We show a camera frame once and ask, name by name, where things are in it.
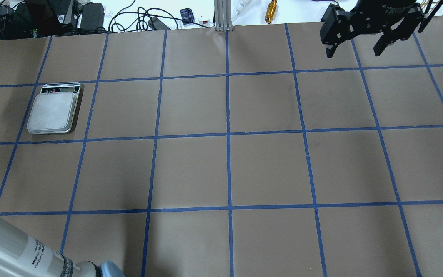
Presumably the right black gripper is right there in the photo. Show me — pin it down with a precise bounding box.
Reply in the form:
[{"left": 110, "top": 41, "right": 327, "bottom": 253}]
[{"left": 320, "top": 0, "right": 425, "bottom": 58}]

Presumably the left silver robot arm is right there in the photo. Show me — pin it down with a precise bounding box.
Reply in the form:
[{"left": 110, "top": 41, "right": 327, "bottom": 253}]
[{"left": 0, "top": 218, "right": 124, "bottom": 277}]

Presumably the brass cylindrical fitting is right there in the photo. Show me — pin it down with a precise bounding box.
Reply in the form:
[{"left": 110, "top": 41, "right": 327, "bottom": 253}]
[{"left": 264, "top": 0, "right": 277, "bottom": 24}]

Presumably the small blue box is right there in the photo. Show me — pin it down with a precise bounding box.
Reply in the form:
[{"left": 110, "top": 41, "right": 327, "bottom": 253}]
[{"left": 180, "top": 8, "right": 195, "bottom": 25}]

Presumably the black power brick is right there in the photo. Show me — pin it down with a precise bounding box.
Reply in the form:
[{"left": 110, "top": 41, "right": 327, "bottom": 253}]
[{"left": 79, "top": 2, "right": 105, "bottom": 30}]

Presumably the silver digital kitchen scale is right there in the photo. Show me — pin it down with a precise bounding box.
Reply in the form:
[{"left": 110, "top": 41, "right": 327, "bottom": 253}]
[{"left": 27, "top": 82, "right": 82, "bottom": 135}]

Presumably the aluminium frame post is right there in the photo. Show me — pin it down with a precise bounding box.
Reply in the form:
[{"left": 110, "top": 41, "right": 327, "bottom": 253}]
[{"left": 214, "top": 0, "right": 233, "bottom": 32}]

